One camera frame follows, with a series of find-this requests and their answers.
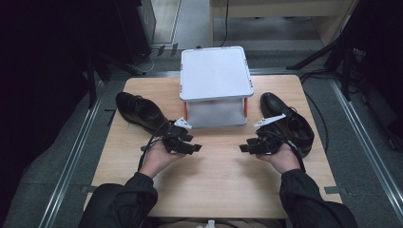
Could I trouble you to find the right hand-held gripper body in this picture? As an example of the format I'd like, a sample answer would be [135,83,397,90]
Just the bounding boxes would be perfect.
[253,113,287,156]

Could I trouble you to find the person's left hand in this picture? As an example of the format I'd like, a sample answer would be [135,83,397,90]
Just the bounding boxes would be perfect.
[139,141,186,179]

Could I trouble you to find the left hand-held gripper cable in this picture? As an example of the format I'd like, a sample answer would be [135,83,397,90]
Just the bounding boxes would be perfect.
[137,120,175,172]

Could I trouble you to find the white two-tier shoe rack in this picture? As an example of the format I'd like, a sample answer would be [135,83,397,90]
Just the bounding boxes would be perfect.
[179,46,255,129]

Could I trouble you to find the black metal stand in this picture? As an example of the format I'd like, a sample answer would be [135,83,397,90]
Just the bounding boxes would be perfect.
[85,51,147,110]

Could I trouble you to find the right hand-held gripper cable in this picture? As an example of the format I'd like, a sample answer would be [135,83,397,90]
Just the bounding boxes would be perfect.
[267,129,307,174]

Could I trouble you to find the black tripod stand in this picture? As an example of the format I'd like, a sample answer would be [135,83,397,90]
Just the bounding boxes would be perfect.
[286,31,362,103]

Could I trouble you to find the dark computer tower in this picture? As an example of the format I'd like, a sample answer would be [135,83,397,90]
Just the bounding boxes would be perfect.
[113,0,157,67]

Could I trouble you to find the dark curtain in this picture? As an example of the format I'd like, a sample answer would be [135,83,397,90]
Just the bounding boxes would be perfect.
[340,0,403,153]
[0,0,123,203]

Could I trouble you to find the grey tape piece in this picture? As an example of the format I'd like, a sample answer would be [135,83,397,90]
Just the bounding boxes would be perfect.
[323,185,349,196]
[80,184,98,195]

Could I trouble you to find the white floor cable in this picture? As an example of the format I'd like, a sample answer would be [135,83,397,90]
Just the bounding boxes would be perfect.
[132,47,157,75]

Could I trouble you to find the black hanging cable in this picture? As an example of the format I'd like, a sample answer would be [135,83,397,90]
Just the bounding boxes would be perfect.
[220,0,230,48]

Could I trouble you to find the hand-held gripper cable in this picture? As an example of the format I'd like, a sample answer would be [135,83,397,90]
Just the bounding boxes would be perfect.
[267,129,307,174]
[137,120,175,172]

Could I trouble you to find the metal floor rail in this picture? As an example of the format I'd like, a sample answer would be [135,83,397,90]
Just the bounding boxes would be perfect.
[37,80,106,228]
[330,77,403,217]

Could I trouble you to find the black leather shoe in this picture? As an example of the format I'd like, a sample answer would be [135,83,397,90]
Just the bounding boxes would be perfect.
[259,91,316,159]
[115,91,171,136]

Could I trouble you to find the small white object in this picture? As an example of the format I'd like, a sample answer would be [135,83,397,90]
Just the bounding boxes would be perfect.
[195,218,218,228]

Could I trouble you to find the light wooden furniture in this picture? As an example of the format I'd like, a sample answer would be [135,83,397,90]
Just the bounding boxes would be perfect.
[210,0,359,48]

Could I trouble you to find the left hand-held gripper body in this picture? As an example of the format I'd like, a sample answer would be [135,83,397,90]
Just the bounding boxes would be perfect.
[162,116,194,155]

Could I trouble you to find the person's right hand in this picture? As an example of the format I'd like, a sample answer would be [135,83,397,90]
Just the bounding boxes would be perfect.
[256,143,302,175]

